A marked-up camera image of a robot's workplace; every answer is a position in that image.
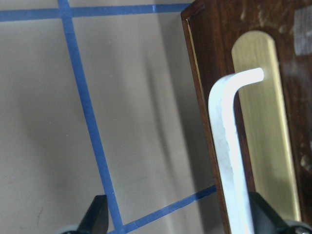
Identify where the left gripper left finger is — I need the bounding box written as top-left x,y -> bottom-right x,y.
57,195 -> 109,234

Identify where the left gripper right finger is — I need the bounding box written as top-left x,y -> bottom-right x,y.
249,192 -> 312,234

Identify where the wooden drawer with white handle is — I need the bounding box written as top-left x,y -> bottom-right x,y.
181,0 -> 312,233

